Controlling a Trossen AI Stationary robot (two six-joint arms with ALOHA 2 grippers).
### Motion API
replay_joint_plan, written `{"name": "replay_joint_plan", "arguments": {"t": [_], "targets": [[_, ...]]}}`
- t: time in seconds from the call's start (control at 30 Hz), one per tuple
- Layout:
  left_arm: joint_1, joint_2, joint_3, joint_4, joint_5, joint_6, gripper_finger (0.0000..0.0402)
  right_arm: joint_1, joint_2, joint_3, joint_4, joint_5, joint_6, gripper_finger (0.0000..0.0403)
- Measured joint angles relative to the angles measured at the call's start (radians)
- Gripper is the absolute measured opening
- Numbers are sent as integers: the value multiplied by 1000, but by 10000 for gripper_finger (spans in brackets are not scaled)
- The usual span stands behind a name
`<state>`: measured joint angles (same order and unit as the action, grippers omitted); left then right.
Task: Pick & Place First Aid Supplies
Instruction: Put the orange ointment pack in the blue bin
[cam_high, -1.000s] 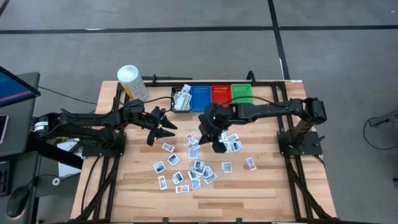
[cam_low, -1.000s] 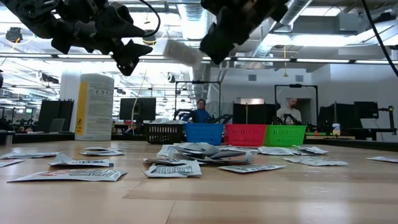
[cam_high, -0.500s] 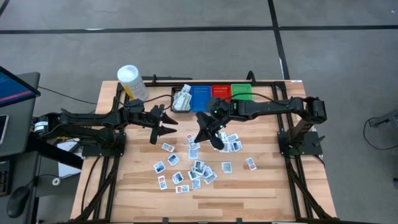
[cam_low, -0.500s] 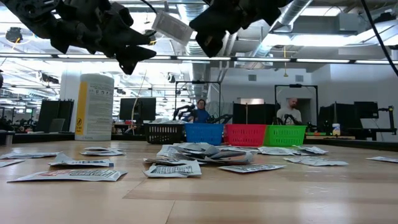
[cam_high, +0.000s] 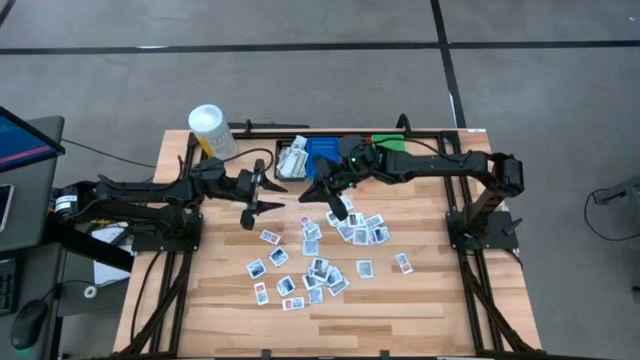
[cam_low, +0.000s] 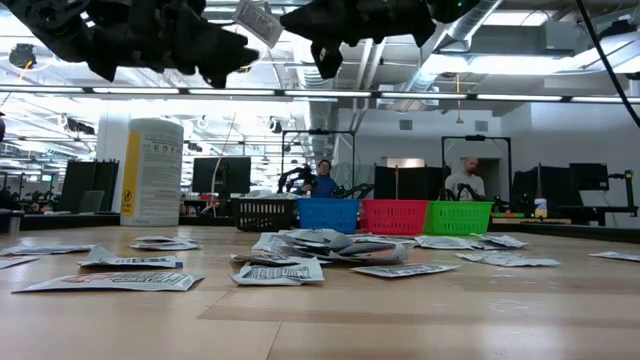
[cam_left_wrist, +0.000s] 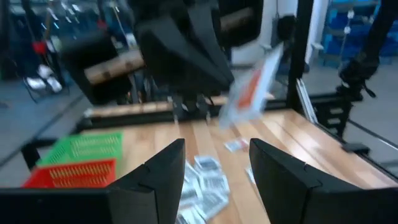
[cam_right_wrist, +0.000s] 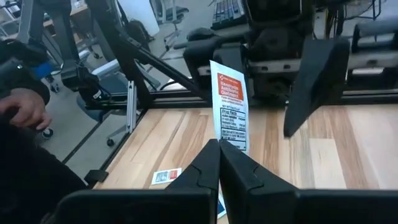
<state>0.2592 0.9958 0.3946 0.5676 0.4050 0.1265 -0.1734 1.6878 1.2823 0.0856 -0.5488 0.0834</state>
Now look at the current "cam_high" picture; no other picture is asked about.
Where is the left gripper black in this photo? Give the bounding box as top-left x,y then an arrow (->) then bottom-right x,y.
239,159 -> 289,232

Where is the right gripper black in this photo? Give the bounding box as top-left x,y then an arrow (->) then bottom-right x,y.
298,157 -> 359,222

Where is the black plastic basket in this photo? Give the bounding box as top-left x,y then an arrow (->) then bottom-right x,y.
275,138 -> 308,182

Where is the blue plastic basket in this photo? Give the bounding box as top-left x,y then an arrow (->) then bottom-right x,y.
305,137 -> 343,180

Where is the white wipes canister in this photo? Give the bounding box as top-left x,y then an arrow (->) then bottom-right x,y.
187,103 -> 240,161

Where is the green plastic basket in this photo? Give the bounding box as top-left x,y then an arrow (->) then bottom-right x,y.
371,133 -> 407,154

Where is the white paper sheet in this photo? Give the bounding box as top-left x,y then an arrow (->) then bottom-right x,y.
91,227 -> 135,286

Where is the black stand bar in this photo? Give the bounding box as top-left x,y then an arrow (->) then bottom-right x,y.
47,214 -> 136,274

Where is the grey side desk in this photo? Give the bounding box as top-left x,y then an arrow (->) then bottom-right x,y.
0,115 -> 66,254

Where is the black monitor blue screen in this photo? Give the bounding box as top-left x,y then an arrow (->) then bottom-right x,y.
0,105 -> 67,174

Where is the white smartphone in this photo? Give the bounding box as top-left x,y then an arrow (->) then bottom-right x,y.
0,183 -> 15,234

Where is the black computer mouse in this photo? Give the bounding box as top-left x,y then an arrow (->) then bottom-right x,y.
9,298 -> 50,352

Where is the black keyboard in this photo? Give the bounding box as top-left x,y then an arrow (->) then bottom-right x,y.
0,272 -> 16,317

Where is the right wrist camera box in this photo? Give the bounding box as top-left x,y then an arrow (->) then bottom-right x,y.
327,172 -> 351,194

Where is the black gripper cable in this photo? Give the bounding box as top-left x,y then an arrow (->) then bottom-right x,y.
209,146 -> 276,174
399,137 -> 474,164

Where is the yellow cable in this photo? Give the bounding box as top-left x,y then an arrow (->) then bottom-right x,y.
84,217 -> 132,227

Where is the thin black monitor cable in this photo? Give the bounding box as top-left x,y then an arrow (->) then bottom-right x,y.
62,137 -> 157,169

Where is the thin black floor cable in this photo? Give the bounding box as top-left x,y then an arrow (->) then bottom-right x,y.
583,188 -> 640,244

